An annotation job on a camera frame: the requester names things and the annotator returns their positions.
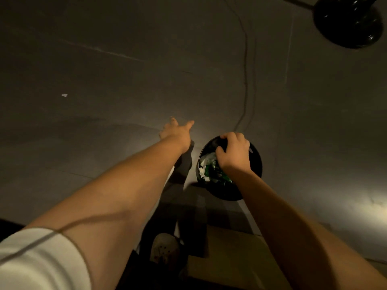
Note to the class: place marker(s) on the person's left hand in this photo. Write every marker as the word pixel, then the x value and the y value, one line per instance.
pixel 177 135

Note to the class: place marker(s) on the person's right hand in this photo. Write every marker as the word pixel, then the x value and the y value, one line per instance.
pixel 235 154

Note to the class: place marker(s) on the person's right thumb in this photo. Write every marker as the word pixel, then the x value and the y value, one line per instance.
pixel 219 151

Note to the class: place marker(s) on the person's left thumb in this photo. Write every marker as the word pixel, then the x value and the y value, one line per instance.
pixel 188 125

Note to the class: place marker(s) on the black round trash bin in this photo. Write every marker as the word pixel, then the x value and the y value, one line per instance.
pixel 255 166

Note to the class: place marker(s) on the person's left forearm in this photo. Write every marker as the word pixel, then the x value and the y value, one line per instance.
pixel 121 190

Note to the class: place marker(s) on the person's right forearm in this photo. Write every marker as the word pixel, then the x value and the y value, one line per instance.
pixel 290 232

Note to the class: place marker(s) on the white crumpled paper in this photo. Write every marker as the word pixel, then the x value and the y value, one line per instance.
pixel 206 158

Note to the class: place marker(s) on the green plastic wrapper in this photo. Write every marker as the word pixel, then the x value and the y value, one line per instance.
pixel 218 176

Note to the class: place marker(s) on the black trouser leg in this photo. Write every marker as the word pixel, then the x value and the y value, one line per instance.
pixel 178 205

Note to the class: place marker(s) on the brown cardboard box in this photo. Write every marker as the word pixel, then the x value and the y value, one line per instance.
pixel 235 259

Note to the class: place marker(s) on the white clog shoe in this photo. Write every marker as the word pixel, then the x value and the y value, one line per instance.
pixel 164 249

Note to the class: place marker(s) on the black round stand base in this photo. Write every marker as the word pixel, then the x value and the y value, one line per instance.
pixel 347 22

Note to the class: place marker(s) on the white shirt sleeve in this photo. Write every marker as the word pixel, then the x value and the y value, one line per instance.
pixel 39 262

